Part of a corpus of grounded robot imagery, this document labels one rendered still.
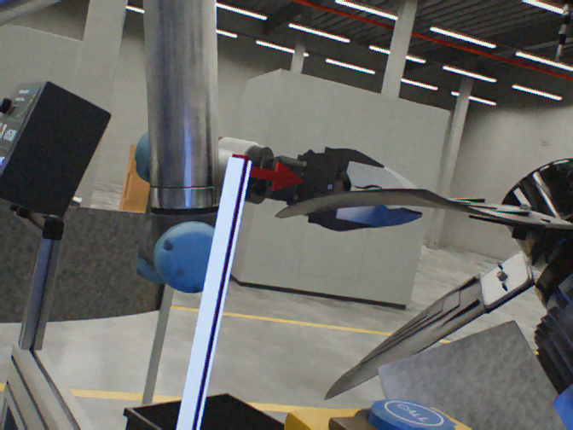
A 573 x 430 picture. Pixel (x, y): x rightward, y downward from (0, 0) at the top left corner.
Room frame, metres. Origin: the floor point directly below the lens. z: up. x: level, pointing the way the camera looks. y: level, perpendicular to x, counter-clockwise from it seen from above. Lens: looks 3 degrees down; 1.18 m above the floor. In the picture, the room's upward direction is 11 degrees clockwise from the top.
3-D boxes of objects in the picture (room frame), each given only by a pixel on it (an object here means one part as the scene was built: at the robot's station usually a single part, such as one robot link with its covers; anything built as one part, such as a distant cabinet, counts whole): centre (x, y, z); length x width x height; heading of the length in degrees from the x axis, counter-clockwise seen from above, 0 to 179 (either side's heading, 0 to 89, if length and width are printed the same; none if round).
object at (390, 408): (0.31, -0.08, 1.08); 0.04 x 0.04 x 0.02
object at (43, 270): (0.97, 0.33, 0.96); 0.03 x 0.03 x 0.20; 32
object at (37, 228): (1.06, 0.39, 1.04); 0.24 x 0.03 x 0.03; 32
